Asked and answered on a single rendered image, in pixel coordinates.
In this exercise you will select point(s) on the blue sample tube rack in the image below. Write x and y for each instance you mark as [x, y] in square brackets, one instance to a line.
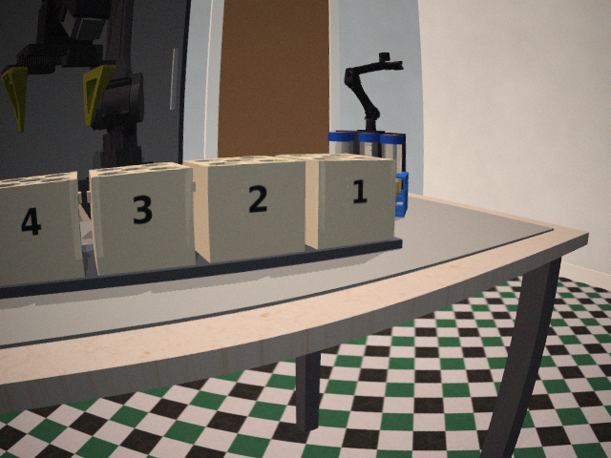
[403, 196]

